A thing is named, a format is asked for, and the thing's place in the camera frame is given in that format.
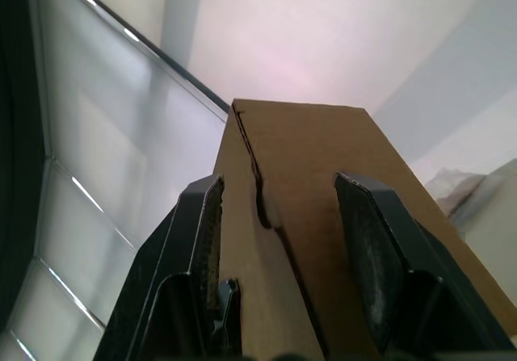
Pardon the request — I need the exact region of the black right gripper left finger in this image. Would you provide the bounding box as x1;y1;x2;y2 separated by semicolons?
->
93;174;244;361

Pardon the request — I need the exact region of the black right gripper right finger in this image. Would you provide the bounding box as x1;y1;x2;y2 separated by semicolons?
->
333;171;517;361

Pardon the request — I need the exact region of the small brown cardboard box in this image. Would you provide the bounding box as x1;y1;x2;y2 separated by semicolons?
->
204;98;511;361

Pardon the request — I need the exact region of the frosted glass partition panel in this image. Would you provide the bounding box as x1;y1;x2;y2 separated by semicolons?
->
0;0;231;361

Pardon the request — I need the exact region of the dark metal partition frame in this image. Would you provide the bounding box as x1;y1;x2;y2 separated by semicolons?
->
0;0;52;334

